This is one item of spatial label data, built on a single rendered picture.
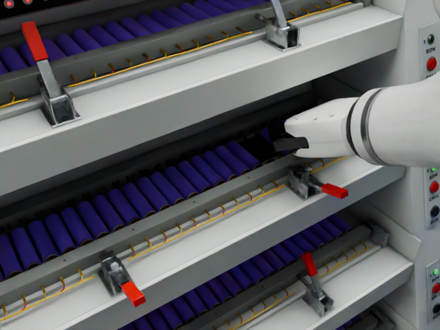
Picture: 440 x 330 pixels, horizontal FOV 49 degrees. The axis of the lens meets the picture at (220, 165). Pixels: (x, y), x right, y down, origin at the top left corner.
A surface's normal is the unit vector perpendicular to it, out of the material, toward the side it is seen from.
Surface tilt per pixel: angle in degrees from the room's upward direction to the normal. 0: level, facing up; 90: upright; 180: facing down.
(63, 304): 18
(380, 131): 80
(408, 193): 90
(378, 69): 90
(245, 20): 108
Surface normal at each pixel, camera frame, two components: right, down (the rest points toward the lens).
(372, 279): -0.03, -0.78
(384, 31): 0.55, 0.51
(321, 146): -0.77, 0.41
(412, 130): -0.87, 0.18
